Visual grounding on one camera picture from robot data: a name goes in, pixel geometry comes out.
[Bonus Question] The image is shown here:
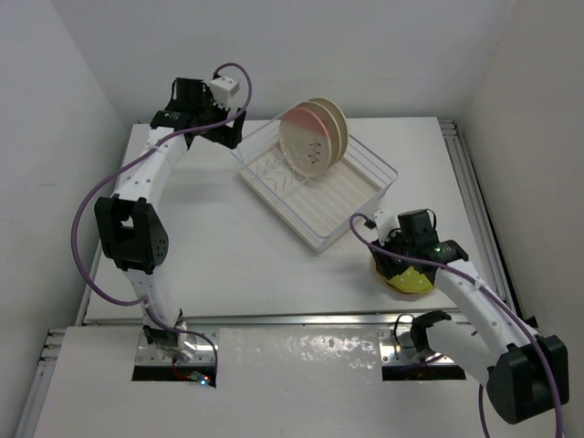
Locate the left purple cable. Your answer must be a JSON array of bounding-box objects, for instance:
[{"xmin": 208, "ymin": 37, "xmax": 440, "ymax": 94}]
[{"xmin": 70, "ymin": 62, "xmax": 254, "ymax": 352}]

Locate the cream plate green rim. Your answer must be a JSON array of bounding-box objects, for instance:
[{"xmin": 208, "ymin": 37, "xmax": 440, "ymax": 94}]
[{"xmin": 297, "ymin": 99, "xmax": 340, "ymax": 167}]

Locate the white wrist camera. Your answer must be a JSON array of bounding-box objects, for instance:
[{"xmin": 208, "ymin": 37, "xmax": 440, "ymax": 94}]
[
  {"xmin": 373, "ymin": 208, "xmax": 400, "ymax": 245},
  {"xmin": 209, "ymin": 76, "xmax": 240, "ymax": 108}
]

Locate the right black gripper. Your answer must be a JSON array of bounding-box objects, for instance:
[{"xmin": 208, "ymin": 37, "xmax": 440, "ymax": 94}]
[{"xmin": 368, "ymin": 226, "xmax": 414, "ymax": 279}]

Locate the purple cable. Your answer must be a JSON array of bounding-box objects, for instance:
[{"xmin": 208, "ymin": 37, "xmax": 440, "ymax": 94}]
[
  {"xmin": 349, "ymin": 213, "xmax": 569, "ymax": 438},
  {"xmin": 70, "ymin": 62, "xmax": 254, "ymax": 352}
]

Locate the white wire dish rack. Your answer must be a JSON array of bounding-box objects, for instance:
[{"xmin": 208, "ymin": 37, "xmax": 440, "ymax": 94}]
[{"xmin": 232, "ymin": 118, "xmax": 398, "ymax": 251}]

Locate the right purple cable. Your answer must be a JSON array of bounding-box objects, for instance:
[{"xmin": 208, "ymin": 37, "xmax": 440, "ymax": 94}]
[{"xmin": 349, "ymin": 213, "xmax": 569, "ymax": 438}]

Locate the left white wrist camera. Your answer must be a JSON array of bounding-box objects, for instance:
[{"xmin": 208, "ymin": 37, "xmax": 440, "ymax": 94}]
[{"xmin": 209, "ymin": 76, "xmax": 240, "ymax": 108}]

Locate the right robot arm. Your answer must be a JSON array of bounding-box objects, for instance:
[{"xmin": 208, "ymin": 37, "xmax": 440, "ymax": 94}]
[{"xmin": 366, "ymin": 210, "xmax": 569, "ymax": 424}]

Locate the cream plate pink rim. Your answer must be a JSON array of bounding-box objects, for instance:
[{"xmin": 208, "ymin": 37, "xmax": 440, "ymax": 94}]
[{"xmin": 278, "ymin": 108, "xmax": 331, "ymax": 178}]

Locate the orange dotted plate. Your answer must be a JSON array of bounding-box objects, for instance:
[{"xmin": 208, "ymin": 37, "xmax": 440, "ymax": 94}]
[{"xmin": 371, "ymin": 262, "xmax": 434, "ymax": 297}]

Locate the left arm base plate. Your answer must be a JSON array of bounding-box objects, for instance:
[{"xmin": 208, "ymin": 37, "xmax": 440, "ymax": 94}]
[{"xmin": 134, "ymin": 333, "xmax": 216, "ymax": 366}]

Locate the cream plate yellow rim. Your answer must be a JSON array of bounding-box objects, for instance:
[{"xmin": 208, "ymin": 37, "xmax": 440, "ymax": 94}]
[{"xmin": 310, "ymin": 98, "xmax": 349, "ymax": 162}]

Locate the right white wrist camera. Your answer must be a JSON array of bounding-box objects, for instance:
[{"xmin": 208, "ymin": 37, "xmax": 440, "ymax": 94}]
[{"xmin": 373, "ymin": 208, "xmax": 400, "ymax": 245}]

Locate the small circuit board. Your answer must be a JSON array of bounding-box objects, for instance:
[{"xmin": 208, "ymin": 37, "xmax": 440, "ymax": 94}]
[{"xmin": 172, "ymin": 360, "xmax": 212, "ymax": 387}]

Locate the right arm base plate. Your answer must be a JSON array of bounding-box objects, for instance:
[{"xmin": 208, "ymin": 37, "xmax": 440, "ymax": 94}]
[{"xmin": 379, "ymin": 314, "xmax": 454, "ymax": 368}]

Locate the green dotted plate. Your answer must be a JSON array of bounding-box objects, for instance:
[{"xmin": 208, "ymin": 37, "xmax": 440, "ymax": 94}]
[{"xmin": 387, "ymin": 266, "xmax": 435, "ymax": 296}]

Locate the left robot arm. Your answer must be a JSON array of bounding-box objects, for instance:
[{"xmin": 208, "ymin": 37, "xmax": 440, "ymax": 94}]
[{"xmin": 94, "ymin": 75, "xmax": 245, "ymax": 353}]

